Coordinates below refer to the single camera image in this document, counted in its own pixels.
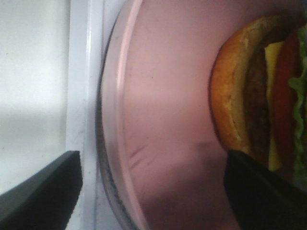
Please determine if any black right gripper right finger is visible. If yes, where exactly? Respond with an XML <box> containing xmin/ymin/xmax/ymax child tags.
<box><xmin>224</xmin><ymin>150</ymin><xmax>307</xmax><ymax>230</ymax></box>

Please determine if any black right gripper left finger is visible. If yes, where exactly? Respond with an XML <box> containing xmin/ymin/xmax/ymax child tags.
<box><xmin>0</xmin><ymin>150</ymin><xmax>83</xmax><ymax>230</ymax></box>

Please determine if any pink round plate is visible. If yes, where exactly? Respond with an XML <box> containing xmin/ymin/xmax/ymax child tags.
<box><xmin>102</xmin><ymin>0</ymin><xmax>303</xmax><ymax>230</ymax></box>

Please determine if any toy burger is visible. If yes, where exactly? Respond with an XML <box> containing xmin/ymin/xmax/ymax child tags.
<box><xmin>210</xmin><ymin>15</ymin><xmax>307</xmax><ymax>189</ymax></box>

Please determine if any glass microwave turntable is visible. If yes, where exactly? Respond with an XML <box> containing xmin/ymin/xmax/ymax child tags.
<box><xmin>94</xmin><ymin>14</ymin><xmax>140</xmax><ymax>230</ymax></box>

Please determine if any white microwave oven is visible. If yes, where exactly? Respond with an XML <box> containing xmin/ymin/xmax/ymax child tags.
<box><xmin>0</xmin><ymin>0</ymin><xmax>123</xmax><ymax>230</ymax></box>

